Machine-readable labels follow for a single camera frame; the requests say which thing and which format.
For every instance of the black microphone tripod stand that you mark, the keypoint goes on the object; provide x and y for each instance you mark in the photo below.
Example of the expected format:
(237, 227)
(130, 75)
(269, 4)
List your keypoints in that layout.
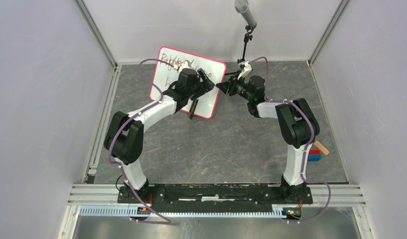
(247, 37)

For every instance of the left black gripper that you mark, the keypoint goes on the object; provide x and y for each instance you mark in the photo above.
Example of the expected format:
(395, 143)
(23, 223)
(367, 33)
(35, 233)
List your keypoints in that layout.
(204, 86)

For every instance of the grey microphone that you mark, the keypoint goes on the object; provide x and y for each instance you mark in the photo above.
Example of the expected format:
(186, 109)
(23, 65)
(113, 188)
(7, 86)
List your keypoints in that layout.
(242, 8)

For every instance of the pink framed whiteboard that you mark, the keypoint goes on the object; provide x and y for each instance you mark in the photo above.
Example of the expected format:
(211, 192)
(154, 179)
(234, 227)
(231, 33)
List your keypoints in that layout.
(164, 75)

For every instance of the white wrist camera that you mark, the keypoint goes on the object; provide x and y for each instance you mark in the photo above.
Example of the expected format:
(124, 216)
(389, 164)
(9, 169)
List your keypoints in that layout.
(184, 65)
(245, 69)

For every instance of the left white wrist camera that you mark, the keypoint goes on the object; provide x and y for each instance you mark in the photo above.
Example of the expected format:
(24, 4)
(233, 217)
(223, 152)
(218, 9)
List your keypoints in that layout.
(184, 65)

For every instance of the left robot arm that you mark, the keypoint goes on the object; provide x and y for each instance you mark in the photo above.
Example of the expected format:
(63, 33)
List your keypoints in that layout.
(125, 136)

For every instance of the wooden block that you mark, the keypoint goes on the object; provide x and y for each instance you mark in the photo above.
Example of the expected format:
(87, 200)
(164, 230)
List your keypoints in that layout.
(323, 150)

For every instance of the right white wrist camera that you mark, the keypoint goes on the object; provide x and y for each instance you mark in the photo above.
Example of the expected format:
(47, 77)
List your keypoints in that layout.
(245, 69)

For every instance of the black whiteboard easel stand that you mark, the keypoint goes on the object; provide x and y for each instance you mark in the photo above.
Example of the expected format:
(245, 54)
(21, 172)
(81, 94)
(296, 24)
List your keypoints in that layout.
(193, 108)

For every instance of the blue toy brick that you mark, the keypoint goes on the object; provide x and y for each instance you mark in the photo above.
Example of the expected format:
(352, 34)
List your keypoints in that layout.
(314, 157)

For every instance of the red toy brick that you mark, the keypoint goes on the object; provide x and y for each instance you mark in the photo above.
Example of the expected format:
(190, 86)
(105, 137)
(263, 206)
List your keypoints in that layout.
(314, 152)

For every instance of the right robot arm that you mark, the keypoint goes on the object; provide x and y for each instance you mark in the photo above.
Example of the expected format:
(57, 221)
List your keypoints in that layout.
(297, 124)

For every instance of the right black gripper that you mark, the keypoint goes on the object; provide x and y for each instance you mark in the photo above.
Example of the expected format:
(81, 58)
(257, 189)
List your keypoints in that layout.
(232, 82)

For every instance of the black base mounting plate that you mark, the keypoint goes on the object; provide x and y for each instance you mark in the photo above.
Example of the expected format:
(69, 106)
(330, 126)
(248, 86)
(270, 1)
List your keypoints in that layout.
(222, 198)

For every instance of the slotted cable duct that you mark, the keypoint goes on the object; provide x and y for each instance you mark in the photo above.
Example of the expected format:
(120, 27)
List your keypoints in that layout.
(142, 212)

